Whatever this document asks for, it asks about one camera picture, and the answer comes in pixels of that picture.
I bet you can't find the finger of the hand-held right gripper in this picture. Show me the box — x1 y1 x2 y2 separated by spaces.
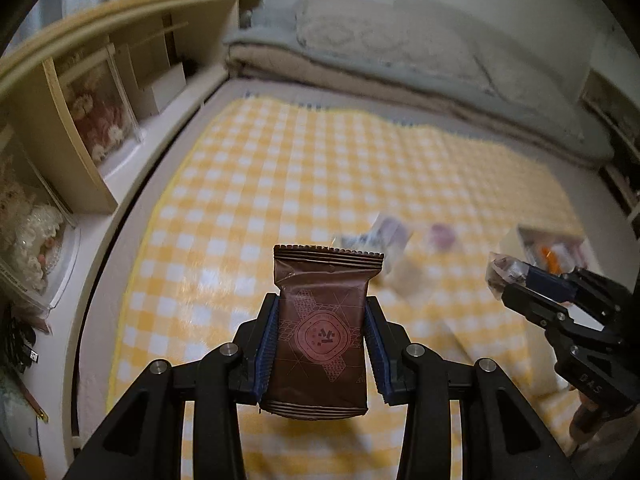
525 262 628 321
501 282 573 331

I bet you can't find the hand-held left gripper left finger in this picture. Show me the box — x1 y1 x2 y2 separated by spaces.
62 292 281 480

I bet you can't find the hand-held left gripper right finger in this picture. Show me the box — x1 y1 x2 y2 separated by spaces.
365 295 566 480

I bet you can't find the white cardboard box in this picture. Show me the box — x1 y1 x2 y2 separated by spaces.
500 225 593 281

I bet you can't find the brown patterned snack packet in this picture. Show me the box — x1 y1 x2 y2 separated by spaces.
259 244 386 421

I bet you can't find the clear packet beige pastry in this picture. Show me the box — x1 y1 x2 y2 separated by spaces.
385 252 426 296

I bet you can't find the clear packet pink pastry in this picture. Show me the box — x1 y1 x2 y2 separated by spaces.
372 212 413 251
427 222 458 251

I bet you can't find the person's right hand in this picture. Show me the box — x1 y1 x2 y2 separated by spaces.
569 392 606 456

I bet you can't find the grey blanket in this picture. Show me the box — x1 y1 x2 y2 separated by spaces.
225 25 616 161

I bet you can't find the yellow checkered mat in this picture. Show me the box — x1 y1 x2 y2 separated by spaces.
107 95 593 480

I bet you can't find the wooden bedside shelf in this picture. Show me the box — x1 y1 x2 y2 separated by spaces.
0 0 263 311

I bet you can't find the white storage box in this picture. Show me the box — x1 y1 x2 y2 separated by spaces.
127 20 188 116

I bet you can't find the beige folded quilt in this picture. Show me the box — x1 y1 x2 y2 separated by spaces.
225 40 601 166

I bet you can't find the white wall shelf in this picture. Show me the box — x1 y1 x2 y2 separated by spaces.
582 67 640 221

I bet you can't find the black cable bundle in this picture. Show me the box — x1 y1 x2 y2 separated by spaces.
0 305 41 376

